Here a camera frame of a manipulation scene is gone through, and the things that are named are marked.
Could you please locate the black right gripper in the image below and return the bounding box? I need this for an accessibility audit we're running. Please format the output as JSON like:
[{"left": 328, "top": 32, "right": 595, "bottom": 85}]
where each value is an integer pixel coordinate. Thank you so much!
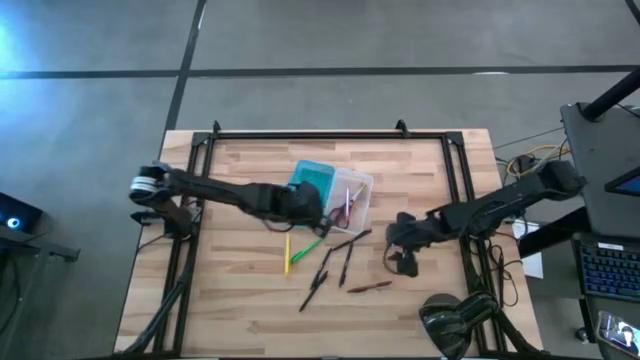
[{"left": 387, "top": 212, "right": 439, "bottom": 279}]

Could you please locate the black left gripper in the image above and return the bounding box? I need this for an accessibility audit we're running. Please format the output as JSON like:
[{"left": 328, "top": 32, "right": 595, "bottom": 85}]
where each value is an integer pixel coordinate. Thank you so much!
[{"left": 264, "top": 180, "right": 335, "bottom": 240}]

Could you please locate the green marker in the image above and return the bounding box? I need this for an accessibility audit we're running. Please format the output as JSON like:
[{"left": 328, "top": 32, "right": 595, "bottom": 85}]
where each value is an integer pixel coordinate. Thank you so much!
[{"left": 290, "top": 238, "right": 326, "bottom": 265}]

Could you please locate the clear plastic supply box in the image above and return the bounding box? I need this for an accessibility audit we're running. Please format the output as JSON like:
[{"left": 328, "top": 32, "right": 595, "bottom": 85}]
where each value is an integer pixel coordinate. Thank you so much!
[{"left": 322, "top": 167, "right": 376, "bottom": 236}]

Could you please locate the brown pen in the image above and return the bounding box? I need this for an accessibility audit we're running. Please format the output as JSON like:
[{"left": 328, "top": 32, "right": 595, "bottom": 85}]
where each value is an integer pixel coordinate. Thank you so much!
[{"left": 346, "top": 280, "right": 394, "bottom": 295}]

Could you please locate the blue plastic box lid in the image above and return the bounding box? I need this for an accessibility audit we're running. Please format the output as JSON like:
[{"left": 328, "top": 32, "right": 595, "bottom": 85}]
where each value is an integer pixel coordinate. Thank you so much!
[{"left": 288, "top": 159, "right": 337, "bottom": 229}]

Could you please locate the black box blue light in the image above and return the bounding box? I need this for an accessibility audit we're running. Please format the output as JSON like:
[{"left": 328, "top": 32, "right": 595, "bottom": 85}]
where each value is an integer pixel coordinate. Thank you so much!
[{"left": 0, "top": 191, "right": 44, "bottom": 234}]

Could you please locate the black desk lamp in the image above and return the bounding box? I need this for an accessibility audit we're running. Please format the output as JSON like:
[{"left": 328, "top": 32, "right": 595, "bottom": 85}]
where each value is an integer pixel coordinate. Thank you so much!
[{"left": 418, "top": 291, "right": 501, "bottom": 360}]

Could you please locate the white paper sheet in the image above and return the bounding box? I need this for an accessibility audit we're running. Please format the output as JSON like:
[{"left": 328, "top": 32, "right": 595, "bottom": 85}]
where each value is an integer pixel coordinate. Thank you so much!
[{"left": 511, "top": 218, "right": 545, "bottom": 280}]

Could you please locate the laptop with blue keys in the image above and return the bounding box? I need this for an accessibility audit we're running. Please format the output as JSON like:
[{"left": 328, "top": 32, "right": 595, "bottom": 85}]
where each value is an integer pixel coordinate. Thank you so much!
[{"left": 571, "top": 231, "right": 640, "bottom": 304}]

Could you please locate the smartphone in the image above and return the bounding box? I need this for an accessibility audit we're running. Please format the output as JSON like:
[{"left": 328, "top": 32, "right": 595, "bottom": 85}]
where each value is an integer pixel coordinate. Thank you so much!
[{"left": 595, "top": 309, "right": 640, "bottom": 357}]

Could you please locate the black tablet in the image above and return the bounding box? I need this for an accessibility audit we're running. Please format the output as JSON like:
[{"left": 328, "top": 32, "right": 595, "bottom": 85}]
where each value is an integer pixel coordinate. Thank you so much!
[{"left": 603, "top": 166, "right": 640, "bottom": 198}]

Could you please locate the black pole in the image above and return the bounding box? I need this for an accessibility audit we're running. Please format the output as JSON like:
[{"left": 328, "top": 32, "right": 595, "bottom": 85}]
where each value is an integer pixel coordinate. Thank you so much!
[{"left": 581, "top": 66, "right": 640, "bottom": 122}]

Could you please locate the black floor stand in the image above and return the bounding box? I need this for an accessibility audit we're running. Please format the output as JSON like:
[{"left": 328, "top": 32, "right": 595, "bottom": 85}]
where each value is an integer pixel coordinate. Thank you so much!
[{"left": 0, "top": 227, "right": 81, "bottom": 264}]

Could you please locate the black metal table frame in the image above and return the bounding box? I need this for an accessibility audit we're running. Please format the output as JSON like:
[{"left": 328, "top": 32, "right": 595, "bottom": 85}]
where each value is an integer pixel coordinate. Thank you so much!
[{"left": 149, "top": 118, "right": 511, "bottom": 359}]

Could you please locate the black cable bundle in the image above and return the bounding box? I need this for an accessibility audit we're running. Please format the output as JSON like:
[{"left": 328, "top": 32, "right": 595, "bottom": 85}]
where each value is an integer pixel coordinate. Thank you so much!
[{"left": 117, "top": 269, "right": 196, "bottom": 357}]

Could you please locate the yellow cable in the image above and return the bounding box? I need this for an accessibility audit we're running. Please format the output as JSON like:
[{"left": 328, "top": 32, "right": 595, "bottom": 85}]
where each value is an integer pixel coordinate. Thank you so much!
[{"left": 504, "top": 143, "right": 571, "bottom": 179}]

